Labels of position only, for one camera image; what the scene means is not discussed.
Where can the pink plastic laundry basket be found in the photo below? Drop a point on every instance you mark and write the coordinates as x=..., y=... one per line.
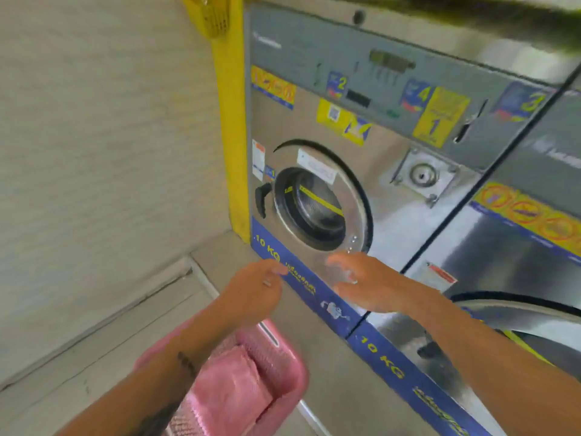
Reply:
x=281, y=367

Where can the small yellow plastic basket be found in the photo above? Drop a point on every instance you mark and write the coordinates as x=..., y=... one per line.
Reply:
x=209, y=15

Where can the pink mesh laundry bag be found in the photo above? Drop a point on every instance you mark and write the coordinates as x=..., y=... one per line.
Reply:
x=227, y=395

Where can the stainless steel washing machine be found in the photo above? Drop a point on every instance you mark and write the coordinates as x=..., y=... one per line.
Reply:
x=386, y=213
x=499, y=267

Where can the person's left hand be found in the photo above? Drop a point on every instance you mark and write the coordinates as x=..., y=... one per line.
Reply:
x=254, y=292

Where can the person's left forearm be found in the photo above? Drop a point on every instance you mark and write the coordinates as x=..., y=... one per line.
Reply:
x=150, y=381

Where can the person's right forearm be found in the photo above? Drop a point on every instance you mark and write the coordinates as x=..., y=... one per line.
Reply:
x=499, y=372

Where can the person's right hand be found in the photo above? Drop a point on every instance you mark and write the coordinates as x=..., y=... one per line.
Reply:
x=372, y=286

